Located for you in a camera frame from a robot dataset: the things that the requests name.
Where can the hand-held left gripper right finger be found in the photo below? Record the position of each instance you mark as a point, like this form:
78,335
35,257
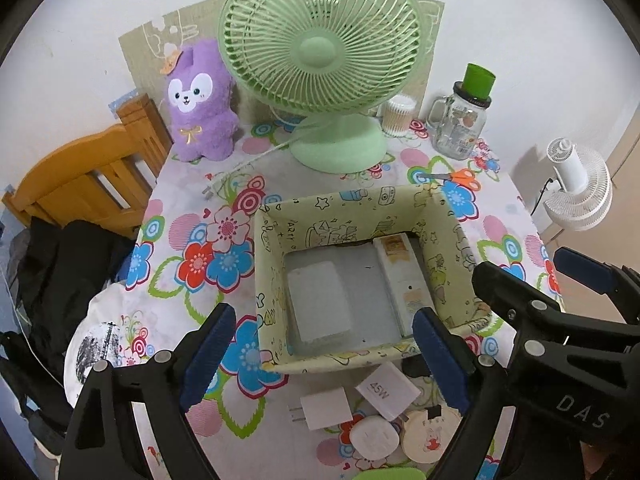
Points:
440,355

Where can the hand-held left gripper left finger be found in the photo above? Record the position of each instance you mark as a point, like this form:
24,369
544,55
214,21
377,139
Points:
210,350

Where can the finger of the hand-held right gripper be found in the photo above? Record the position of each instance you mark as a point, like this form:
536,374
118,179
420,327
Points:
515,292
582,267

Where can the small black object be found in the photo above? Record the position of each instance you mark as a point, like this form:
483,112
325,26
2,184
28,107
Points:
412,366

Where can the white square power adapter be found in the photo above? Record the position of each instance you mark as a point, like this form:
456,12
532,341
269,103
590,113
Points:
385,390

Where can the round white case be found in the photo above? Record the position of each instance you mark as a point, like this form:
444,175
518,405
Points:
375,437

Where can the white charger with prongs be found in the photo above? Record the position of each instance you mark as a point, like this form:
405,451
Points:
325,407

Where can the cartoon printed fabric storage box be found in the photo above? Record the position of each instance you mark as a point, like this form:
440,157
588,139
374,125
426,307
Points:
350,205

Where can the white long printed box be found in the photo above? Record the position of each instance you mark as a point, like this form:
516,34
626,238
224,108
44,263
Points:
400,280

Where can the round cartoon coaster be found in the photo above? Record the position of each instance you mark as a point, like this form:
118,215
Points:
425,440

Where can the white clip fan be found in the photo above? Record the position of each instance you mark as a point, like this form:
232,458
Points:
575,175

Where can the white power bank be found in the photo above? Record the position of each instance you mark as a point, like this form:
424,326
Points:
320,305

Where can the green flat object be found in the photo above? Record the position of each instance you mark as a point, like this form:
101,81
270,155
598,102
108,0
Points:
390,475

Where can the black clothing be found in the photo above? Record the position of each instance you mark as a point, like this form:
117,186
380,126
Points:
65,270

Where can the glass jar mug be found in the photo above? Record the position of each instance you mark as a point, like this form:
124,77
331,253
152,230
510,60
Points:
457,130

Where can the black backpack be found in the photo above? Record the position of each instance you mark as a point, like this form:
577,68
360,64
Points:
25,385

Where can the floral tablecloth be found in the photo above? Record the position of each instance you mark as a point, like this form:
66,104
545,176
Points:
350,185

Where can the cotton swab jar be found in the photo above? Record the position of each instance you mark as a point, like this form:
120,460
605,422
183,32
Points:
398,115

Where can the green plastic cup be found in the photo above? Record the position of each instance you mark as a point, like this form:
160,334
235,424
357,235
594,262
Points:
477,80

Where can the orange wooden chair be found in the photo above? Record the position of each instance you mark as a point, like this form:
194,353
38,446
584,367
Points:
75,180

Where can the purple plush toy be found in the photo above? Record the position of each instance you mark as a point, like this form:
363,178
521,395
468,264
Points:
200,120

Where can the blue patterned paper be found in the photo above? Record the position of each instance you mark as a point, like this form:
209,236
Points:
122,98

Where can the green desk fan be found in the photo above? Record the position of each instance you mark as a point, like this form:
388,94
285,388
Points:
320,50

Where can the beige cartoon printed board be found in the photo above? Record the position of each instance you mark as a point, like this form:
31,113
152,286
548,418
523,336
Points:
145,45

